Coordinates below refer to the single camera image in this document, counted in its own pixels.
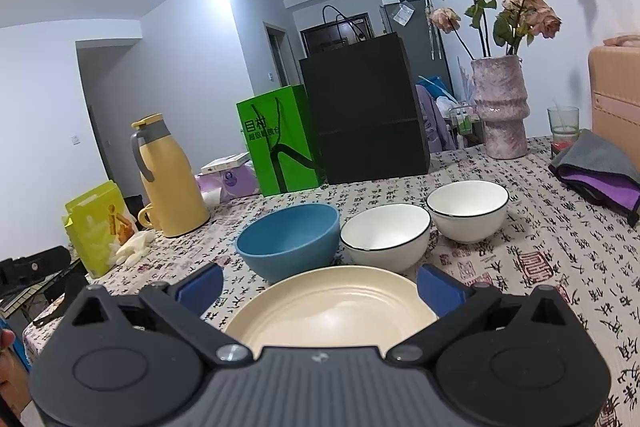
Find lavender cloth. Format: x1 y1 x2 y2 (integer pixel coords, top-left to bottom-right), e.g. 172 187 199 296
415 82 456 152

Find person's left hand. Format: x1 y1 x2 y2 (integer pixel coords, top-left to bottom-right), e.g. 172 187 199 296
0 329 18 403

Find white bowl black rim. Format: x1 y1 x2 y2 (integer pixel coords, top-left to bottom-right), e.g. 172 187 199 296
426 180 510 243
340 203 432 275

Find yellow thermos jug grey handle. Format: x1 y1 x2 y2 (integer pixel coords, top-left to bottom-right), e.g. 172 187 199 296
131 113 211 238

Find yellow-green snack box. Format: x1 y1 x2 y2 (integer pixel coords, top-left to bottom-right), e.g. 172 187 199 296
62 181 138 278

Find clear drinking glass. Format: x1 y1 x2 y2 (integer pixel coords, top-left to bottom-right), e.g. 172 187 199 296
546 106 581 142

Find black paper bag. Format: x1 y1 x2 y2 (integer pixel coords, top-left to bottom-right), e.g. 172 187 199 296
299 5 431 185

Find cream round plate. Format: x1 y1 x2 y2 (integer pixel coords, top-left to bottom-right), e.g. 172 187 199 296
224 266 441 358

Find calligraphy printed tablecloth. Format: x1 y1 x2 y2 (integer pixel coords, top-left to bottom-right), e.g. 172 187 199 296
22 134 640 427

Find dark entrance door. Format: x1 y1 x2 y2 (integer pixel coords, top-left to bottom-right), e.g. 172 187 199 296
300 13 373 54

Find purple tissue pack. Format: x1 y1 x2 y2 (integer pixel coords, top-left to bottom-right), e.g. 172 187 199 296
196 162 261 206

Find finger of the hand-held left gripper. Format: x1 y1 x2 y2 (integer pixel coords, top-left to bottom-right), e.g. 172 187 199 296
0 246 71 295

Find pink speckled ceramic vase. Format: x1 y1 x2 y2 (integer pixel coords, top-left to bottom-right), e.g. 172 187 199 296
471 55 530 159

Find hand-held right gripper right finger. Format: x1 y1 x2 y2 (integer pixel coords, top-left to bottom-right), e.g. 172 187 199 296
387 264 583 365

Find green paper bag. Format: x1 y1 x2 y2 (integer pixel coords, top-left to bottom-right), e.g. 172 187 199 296
236 84 326 196

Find white flat box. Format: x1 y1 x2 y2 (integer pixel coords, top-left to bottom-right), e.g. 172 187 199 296
201 152 251 172

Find grey purple cloth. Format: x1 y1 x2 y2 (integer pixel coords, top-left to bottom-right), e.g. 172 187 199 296
549 129 640 228

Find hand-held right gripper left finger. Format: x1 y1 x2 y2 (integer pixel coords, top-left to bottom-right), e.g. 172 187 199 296
60 263 253 367

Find grey refrigerator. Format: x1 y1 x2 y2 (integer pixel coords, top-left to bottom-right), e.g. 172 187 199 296
378 0 453 92

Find pink hard case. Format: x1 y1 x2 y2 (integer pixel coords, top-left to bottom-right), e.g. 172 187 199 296
588 36 640 142

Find white rubber gloves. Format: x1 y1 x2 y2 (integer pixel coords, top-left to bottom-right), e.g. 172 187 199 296
116 231 156 265

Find blue bowl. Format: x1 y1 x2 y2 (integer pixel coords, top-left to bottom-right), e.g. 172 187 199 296
235 203 341 284

